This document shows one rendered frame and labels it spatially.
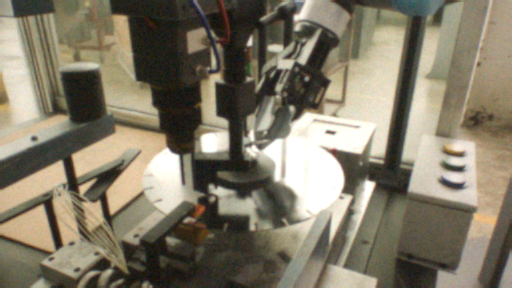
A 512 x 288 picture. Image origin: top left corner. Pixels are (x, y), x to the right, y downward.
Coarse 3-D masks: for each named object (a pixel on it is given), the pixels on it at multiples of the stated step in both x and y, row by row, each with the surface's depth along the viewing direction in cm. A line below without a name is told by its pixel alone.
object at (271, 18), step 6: (288, 0) 51; (282, 6) 50; (288, 6) 50; (294, 6) 51; (276, 12) 49; (282, 12) 49; (288, 12) 50; (294, 12) 51; (264, 18) 47; (270, 18) 48; (276, 18) 49; (282, 18) 50; (258, 24) 47; (264, 24) 47; (270, 24) 48
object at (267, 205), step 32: (160, 160) 69; (288, 160) 69; (320, 160) 69; (160, 192) 60; (192, 192) 60; (224, 192) 60; (256, 192) 60; (288, 192) 60; (320, 192) 60; (192, 224) 53; (224, 224) 53
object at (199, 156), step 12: (228, 132) 55; (240, 132) 54; (240, 144) 55; (204, 156) 57; (216, 156) 57; (228, 156) 57; (240, 156) 56; (204, 168) 56; (216, 168) 56; (228, 168) 56; (240, 168) 56; (204, 180) 57; (216, 180) 59; (204, 192) 58
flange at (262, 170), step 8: (256, 160) 65; (264, 160) 67; (272, 160) 67; (256, 168) 64; (264, 168) 65; (272, 168) 65; (224, 176) 62; (232, 176) 62; (240, 176) 62; (248, 176) 62; (256, 176) 62; (264, 176) 63; (272, 176) 64; (232, 184) 62; (240, 184) 61; (248, 184) 61; (256, 184) 62
